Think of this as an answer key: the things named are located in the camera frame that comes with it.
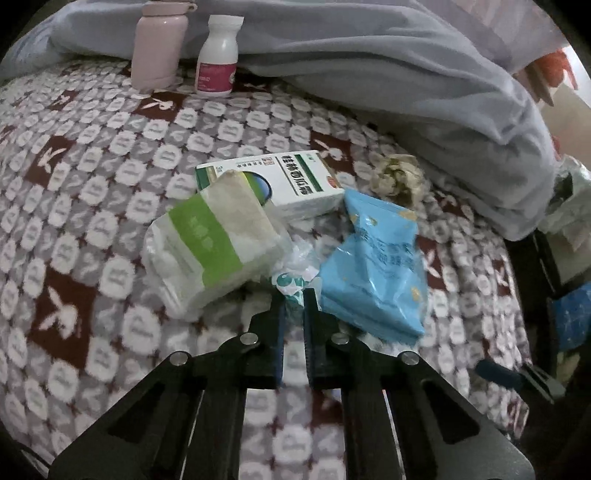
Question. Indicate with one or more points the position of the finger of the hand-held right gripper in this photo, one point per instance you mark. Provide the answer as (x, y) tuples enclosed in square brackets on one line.
[(498, 373)]

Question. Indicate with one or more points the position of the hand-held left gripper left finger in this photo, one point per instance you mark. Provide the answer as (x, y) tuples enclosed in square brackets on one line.
[(278, 341)]

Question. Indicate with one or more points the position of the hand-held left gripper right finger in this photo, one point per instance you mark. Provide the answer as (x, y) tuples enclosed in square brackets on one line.
[(311, 360)]

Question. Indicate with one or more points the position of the teal printed plastic wrapper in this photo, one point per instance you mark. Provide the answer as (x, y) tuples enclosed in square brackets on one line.
[(291, 281)]

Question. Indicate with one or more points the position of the blue snack packet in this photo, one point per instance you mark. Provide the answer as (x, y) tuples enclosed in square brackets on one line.
[(369, 277)]

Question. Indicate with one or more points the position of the green band tissue pack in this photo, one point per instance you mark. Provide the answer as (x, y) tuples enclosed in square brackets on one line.
[(207, 249)]

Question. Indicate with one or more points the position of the white green medicine box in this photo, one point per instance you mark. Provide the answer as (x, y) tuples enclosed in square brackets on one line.
[(295, 184)]

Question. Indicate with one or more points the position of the tissue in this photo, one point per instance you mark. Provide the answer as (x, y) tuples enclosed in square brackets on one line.
[(397, 177)]

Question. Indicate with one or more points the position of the blue tissue pack bundle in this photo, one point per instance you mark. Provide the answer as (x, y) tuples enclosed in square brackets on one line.
[(572, 314)]

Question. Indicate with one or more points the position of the white plastic bag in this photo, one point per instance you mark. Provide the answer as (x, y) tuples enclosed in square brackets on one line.
[(568, 198)]

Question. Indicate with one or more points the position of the printed blanket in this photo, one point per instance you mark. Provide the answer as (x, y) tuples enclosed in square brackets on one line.
[(92, 207)]

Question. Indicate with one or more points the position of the lavender duvet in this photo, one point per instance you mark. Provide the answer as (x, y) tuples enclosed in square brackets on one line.
[(369, 69)]

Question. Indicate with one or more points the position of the white pink-label medicine bottle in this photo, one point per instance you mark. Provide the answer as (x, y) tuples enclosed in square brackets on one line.
[(217, 60)]

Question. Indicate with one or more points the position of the red plastic bag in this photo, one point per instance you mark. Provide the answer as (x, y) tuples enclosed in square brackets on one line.
[(554, 69)]

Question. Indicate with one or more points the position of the pink water bottle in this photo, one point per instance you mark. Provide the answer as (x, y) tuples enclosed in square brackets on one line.
[(157, 50)]

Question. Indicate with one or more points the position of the lavender mosquito net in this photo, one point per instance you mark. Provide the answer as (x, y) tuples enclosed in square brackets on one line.
[(485, 18)]

